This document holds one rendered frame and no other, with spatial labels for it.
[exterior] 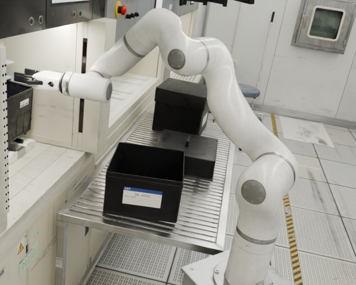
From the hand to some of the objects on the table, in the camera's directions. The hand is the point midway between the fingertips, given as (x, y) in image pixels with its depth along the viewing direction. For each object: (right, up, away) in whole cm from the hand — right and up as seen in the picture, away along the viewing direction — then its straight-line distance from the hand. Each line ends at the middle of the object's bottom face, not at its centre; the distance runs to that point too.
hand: (24, 75), depth 141 cm
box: (+56, -15, +99) cm, 114 cm away
